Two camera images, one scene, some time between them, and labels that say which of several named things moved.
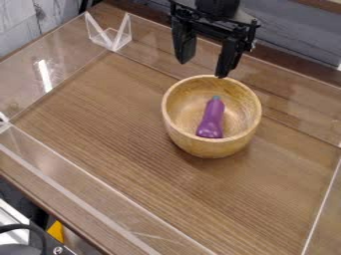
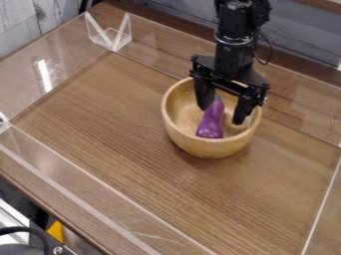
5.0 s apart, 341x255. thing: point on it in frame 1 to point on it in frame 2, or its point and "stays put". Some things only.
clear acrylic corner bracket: (110, 38) stays put
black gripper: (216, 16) to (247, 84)
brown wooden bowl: (184, 104) stays put
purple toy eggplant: (212, 124) stays put
